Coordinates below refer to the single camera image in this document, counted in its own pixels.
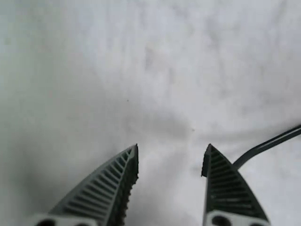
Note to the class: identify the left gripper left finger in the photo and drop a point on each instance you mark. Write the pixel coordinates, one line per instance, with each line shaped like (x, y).
(101, 193)

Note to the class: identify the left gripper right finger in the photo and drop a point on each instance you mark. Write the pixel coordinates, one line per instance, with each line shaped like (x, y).
(225, 188)

